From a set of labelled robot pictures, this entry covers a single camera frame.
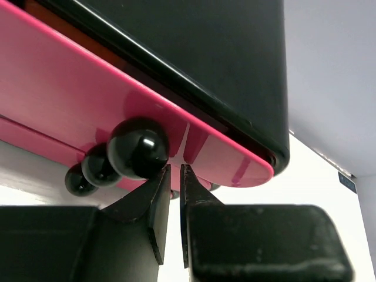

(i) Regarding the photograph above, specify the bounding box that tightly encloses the black drawer cabinet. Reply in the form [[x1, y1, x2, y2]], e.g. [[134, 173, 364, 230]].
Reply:
[[8, 0, 291, 177]]

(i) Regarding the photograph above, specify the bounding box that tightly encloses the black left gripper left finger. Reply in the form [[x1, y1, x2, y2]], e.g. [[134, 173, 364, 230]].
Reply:
[[1, 167, 171, 281]]

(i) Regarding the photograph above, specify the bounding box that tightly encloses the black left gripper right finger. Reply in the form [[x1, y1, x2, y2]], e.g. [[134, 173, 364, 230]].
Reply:
[[180, 164, 354, 281]]

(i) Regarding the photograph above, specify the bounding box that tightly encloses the pink middle drawer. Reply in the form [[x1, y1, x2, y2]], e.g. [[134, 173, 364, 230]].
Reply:
[[0, 116, 147, 192]]

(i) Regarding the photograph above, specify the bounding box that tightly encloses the pink top drawer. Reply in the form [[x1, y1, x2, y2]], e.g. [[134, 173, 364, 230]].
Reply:
[[1, 1, 274, 187]]

